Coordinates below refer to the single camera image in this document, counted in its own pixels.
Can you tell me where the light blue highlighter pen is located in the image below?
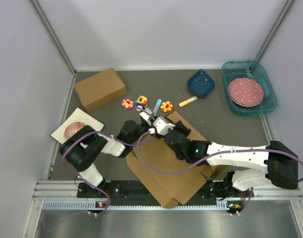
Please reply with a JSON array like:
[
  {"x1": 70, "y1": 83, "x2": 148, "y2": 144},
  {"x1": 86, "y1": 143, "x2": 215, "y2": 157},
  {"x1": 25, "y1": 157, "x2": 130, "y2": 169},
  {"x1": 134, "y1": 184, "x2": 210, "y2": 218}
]
[{"x1": 153, "y1": 99, "x2": 162, "y2": 115}]

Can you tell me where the pink plush flower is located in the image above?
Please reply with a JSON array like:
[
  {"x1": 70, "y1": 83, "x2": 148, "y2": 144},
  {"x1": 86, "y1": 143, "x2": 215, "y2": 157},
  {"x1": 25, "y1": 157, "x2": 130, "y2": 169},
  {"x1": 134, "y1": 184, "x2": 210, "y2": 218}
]
[{"x1": 121, "y1": 99, "x2": 134, "y2": 110}]

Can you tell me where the rainbow plush flower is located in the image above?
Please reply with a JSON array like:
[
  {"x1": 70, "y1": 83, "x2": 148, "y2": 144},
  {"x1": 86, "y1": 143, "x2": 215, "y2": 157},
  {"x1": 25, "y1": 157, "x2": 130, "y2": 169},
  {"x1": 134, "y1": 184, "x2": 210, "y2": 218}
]
[{"x1": 135, "y1": 95, "x2": 148, "y2": 108}]

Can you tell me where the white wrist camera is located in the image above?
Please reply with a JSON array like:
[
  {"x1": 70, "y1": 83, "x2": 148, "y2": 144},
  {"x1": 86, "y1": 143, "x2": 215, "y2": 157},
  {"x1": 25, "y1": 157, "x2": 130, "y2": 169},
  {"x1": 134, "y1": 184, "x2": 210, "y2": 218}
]
[
  {"x1": 149, "y1": 117, "x2": 175, "y2": 136},
  {"x1": 136, "y1": 106, "x2": 155, "y2": 126}
]

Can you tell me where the pink polka dot plate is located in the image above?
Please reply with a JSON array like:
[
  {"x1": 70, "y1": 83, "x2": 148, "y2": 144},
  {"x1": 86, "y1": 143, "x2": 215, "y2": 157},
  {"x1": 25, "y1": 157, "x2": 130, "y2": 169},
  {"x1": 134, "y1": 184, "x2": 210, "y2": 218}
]
[{"x1": 228, "y1": 78, "x2": 264, "y2": 107}]

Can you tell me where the closed brown cardboard box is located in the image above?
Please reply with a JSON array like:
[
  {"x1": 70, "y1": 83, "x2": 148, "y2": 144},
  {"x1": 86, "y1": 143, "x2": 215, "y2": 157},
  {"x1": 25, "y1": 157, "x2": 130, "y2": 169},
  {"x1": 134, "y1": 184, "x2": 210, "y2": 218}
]
[{"x1": 74, "y1": 68, "x2": 127, "y2": 112}]

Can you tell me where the white square board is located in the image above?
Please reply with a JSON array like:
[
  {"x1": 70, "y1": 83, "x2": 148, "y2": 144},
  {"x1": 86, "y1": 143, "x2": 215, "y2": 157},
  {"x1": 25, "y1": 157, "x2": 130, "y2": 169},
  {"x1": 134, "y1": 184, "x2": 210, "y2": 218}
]
[{"x1": 50, "y1": 108, "x2": 104, "y2": 144}]

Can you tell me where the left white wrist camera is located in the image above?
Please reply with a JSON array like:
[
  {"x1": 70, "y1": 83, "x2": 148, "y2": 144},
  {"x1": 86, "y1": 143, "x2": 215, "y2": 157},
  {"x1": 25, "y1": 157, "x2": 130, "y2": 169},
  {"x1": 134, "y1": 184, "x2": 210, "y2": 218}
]
[{"x1": 136, "y1": 106, "x2": 155, "y2": 126}]

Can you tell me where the teal transparent plastic bin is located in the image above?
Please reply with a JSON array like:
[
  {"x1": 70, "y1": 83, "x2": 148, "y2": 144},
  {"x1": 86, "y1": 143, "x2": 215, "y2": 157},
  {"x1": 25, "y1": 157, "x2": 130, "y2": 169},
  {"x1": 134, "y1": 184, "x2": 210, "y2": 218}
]
[{"x1": 221, "y1": 60, "x2": 277, "y2": 116}]

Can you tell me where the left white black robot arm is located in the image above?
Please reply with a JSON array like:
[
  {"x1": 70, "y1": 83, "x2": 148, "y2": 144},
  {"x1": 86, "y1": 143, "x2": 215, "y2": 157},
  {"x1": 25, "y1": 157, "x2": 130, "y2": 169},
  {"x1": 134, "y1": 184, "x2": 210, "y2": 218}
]
[{"x1": 59, "y1": 116, "x2": 156, "y2": 197}]

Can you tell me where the brown cardboard box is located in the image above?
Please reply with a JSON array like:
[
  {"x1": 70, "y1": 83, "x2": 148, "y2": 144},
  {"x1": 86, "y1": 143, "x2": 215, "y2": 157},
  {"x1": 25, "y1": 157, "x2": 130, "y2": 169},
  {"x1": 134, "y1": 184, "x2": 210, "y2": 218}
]
[
  {"x1": 125, "y1": 111, "x2": 229, "y2": 209},
  {"x1": 74, "y1": 68, "x2": 127, "y2": 112}
]

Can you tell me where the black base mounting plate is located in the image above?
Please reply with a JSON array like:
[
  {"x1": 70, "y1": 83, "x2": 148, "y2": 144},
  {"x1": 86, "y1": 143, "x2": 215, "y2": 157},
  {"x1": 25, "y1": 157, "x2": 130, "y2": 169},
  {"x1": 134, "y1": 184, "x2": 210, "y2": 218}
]
[{"x1": 77, "y1": 180, "x2": 250, "y2": 206}]

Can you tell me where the red patterned bowl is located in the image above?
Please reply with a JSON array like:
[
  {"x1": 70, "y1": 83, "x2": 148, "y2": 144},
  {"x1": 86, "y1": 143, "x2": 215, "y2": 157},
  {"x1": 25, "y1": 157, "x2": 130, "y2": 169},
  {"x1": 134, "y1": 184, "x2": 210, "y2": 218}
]
[{"x1": 64, "y1": 121, "x2": 85, "y2": 140}]

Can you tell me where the dark blue teardrop dish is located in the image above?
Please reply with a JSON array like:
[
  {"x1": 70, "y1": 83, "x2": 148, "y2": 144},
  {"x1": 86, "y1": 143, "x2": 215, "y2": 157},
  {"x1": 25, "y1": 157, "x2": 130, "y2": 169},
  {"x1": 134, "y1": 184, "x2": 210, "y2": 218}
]
[{"x1": 187, "y1": 69, "x2": 215, "y2": 98}]

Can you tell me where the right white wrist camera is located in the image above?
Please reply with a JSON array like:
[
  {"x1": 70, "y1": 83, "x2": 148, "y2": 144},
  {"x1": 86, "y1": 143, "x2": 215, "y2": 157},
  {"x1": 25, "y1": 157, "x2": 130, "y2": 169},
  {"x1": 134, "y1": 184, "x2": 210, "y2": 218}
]
[{"x1": 149, "y1": 117, "x2": 175, "y2": 136}]

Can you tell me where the orange plush flower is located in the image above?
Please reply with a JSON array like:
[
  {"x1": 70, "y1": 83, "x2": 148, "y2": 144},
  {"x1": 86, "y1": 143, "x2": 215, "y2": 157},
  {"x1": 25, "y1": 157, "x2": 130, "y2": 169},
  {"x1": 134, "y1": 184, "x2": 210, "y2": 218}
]
[{"x1": 160, "y1": 101, "x2": 173, "y2": 113}]

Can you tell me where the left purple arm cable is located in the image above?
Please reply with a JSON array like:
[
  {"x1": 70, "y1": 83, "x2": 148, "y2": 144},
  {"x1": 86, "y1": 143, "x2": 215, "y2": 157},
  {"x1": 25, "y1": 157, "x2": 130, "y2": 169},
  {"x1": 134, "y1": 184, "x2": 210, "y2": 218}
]
[{"x1": 61, "y1": 106, "x2": 154, "y2": 216}]

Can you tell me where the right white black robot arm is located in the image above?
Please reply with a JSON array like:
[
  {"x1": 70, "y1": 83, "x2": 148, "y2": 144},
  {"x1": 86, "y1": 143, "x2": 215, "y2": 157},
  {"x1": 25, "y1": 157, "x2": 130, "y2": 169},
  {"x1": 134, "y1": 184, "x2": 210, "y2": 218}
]
[{"x1": 163, "y1": 119, "x2": 298, "y2": 196}]

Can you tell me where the yellow highlighter pen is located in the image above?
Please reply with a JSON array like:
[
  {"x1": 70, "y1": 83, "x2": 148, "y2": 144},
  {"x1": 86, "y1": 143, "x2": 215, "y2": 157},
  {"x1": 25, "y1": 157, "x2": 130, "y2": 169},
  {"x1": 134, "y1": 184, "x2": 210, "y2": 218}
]
[{"x1": 179, "y1": 96, "x2": 198, "y2": 107}]

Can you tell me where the grey slotted cable duct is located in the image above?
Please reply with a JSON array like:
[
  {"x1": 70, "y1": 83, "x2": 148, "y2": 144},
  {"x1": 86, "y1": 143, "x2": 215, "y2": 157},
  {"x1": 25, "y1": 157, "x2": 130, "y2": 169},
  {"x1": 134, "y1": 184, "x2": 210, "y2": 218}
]
[{"x1": 42, "y1": 199, "x2": 244, "y2": 211}]

